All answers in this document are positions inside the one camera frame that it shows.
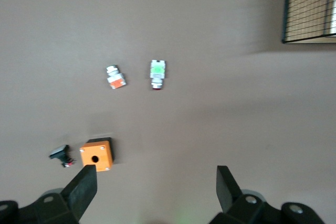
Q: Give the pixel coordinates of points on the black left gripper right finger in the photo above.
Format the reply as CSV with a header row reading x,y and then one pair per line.
x,y
231,195

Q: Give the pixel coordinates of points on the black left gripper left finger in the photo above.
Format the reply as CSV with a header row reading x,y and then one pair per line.
x,y
76,195

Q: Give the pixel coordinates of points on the green white red button switch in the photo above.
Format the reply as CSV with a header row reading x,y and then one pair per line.
x,y
157,73

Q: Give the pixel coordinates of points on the black push button head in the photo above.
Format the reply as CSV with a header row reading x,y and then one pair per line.
x,y
60,153

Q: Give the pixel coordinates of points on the orange button box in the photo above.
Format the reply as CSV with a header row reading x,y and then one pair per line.
x,y
101,153

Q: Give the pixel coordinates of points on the brown table cover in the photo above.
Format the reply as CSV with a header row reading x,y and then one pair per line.
x,y
183,129

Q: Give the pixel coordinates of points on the orange white switch block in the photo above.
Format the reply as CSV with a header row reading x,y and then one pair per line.
x,y
116,81

